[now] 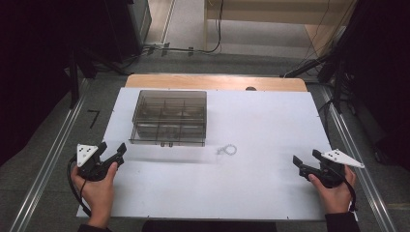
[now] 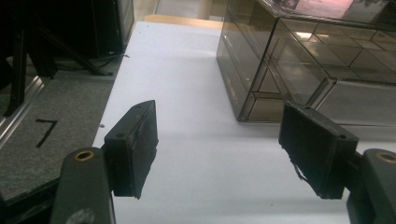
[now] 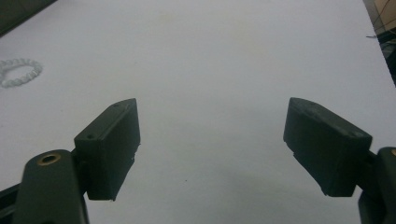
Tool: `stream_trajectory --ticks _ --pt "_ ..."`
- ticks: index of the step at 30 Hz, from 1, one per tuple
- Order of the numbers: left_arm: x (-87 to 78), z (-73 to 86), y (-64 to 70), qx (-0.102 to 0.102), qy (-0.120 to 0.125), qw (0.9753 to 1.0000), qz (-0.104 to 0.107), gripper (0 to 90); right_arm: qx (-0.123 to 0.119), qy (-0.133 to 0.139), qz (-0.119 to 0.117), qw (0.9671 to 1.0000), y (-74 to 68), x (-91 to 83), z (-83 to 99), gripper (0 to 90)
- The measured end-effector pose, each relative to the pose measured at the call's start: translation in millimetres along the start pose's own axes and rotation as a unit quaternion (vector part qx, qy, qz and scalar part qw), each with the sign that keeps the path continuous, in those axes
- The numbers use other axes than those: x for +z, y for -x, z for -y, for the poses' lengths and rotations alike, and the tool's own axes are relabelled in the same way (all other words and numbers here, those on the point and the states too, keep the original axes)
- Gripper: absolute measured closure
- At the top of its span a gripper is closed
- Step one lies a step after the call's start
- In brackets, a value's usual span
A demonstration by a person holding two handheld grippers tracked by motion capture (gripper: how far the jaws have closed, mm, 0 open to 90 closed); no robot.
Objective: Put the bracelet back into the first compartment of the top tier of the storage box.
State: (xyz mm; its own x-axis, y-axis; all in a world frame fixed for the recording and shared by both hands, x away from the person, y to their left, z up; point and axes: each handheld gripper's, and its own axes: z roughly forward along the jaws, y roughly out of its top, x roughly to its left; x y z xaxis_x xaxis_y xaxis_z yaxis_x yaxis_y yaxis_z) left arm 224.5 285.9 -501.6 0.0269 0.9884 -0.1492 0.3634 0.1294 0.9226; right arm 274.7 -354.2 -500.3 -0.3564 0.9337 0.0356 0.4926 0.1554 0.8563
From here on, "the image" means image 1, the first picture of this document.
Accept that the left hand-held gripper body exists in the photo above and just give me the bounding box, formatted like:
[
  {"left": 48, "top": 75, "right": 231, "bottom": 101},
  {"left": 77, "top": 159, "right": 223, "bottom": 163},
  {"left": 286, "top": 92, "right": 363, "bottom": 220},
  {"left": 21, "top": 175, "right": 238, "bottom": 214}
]
[{"left": 75, "top": 143, "right": 112, "bottom": 183}]

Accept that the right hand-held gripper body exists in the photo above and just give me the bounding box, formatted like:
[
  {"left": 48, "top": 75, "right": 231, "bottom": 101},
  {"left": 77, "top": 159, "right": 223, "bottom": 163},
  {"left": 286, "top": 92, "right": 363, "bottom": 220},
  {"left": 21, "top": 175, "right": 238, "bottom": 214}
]
[{"left": 307, "top": 148, "right": 366, "bottom": 189}]

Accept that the clear grey drawer organizer box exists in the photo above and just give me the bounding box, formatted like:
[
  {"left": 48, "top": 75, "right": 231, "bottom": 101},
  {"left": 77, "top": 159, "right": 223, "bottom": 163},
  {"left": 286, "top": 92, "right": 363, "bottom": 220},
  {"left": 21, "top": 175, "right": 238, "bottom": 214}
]
[{"left": 129, "top": 89, "right": 208, "bottom": 148}]

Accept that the small clear plastic piece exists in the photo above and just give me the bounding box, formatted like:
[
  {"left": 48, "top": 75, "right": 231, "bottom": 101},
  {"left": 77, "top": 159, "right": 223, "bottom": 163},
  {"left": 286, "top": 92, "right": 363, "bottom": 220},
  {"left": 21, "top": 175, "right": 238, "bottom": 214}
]
[{"left": 216, "top": 143, "right": 238, "bottom": 157}]

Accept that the person's right hand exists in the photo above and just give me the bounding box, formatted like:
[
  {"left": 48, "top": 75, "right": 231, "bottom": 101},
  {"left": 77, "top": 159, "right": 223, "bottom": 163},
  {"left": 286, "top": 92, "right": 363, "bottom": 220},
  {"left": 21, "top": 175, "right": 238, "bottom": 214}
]
[{"left": 307, "top": 163, "right": 358, "bottom": 216}]

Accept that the person's left hand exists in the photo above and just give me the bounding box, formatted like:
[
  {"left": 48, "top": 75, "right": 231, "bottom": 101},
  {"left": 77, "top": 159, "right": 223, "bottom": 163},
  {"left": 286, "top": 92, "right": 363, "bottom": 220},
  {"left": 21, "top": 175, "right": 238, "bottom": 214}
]
[{"left": 70, "top": 161, "right": 119, "bottom": 228}]

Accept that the white board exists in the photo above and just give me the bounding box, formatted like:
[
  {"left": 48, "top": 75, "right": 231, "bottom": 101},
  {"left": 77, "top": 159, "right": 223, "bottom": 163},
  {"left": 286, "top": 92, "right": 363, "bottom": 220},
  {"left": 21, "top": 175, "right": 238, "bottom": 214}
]
[{"left": 75, "top": 87, "right": 333, "bottom": 222}]

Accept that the black metal stand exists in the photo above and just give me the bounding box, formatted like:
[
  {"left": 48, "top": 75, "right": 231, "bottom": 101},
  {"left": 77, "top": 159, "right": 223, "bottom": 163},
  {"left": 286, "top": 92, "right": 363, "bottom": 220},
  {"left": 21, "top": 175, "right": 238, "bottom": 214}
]
[{"left": 64, "top": 42, "right": 131, "bottom": 110}]

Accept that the black tripod stand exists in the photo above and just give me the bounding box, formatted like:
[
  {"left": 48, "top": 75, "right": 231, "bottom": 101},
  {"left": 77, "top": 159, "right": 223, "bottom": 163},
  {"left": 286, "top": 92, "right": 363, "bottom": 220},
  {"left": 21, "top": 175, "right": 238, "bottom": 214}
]
[{"left": 279, "top": 47, "right": 357, "bottom": 114}]

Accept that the wooden table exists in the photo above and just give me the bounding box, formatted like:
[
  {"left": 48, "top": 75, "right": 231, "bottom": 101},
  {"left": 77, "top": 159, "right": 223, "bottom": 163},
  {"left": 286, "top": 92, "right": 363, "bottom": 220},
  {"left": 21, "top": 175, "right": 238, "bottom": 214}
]
[{"left": 124, "top": 73, "right": 308, "bottom": 93}]

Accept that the dark cabinet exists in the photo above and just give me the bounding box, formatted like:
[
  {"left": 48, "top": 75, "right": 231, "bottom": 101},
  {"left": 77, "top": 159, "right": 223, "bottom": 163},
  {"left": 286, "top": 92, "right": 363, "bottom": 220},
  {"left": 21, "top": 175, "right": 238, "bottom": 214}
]
[{"left": 102, "top": 0, "right": 153, "bottom": 64}]

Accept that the light wooden furniture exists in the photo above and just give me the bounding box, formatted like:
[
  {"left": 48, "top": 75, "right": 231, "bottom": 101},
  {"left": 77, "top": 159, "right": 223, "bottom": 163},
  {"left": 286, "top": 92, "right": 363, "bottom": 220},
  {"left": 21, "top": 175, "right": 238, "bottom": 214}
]
[{"left": 202, "top": 0, "right": 360, "bottom": 56}]

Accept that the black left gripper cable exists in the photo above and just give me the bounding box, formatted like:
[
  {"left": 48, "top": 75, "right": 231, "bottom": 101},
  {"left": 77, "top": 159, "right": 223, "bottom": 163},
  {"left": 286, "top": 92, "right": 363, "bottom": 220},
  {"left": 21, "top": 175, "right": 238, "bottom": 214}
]
[{"left": 66, "top": 155, "right": 93, "bottom": 218}]

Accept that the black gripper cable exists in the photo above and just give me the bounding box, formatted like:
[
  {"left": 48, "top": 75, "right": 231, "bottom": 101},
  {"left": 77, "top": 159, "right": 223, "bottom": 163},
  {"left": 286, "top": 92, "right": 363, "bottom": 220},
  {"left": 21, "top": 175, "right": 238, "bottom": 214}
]
[
  {"left": 66, "top": 155, "right": 93, "bottom": 218},
  {"left": 332, "top": 166, "right": 359, "bottom": 213}
]

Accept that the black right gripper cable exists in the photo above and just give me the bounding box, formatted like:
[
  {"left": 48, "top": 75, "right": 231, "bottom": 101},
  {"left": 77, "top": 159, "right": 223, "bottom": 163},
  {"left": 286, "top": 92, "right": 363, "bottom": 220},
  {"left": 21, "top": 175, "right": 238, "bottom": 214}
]
[{"left": 332, "top": 166, "right": 359, "bottom": 213}]

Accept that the metal floor rail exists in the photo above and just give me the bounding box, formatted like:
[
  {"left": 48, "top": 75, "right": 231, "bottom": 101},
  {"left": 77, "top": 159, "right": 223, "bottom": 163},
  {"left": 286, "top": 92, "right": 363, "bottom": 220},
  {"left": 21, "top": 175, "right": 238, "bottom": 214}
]
[
  {"left": 319, "top": 86, "right": 399, "bottom": 232},
  {"left": 9, "top": 77, "right": 90, "bottom": 232}
]

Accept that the black floor cable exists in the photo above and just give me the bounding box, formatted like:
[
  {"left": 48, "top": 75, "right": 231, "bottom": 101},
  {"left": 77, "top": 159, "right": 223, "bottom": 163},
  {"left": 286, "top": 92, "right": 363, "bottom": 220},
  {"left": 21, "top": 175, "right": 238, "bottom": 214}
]
[{"left": 122, "top": 0, "right": 225, "bottom": 71}]

